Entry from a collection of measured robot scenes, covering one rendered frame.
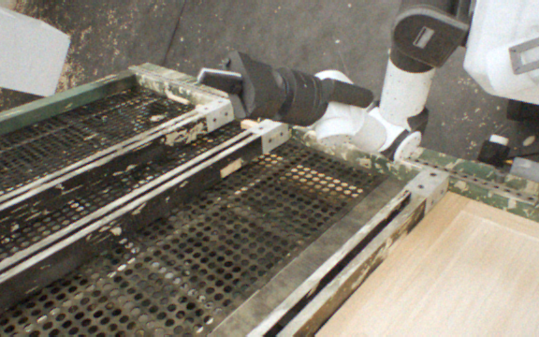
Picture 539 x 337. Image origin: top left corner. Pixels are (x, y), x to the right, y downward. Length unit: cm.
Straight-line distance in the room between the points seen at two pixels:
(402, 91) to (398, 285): 38
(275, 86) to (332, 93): 9
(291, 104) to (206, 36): 249
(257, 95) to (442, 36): 34
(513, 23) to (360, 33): 173
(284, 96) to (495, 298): 57
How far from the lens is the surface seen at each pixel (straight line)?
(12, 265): 110
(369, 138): 92
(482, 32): 80
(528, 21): 79
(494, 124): 215
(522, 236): 115
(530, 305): 100
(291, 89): 71
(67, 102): 195
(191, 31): 329
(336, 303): 89
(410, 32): 83
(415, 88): 93
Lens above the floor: 209
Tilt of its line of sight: 53 degrees down
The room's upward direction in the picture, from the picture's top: 82 degrees counter-clockwise
